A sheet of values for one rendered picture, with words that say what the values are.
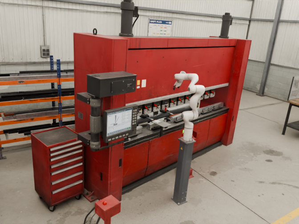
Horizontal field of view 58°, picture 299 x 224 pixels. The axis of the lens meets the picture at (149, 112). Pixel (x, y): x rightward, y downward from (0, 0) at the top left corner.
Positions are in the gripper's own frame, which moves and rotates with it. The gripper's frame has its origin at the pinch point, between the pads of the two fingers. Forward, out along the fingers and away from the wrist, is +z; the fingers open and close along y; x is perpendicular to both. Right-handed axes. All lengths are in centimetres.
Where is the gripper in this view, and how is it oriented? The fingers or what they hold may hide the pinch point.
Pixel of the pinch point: (175, 88)
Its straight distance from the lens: 401.0
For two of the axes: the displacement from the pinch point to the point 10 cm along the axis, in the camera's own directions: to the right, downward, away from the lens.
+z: -2.5, 6.1, 7.6
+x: 5.8, 7.2, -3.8
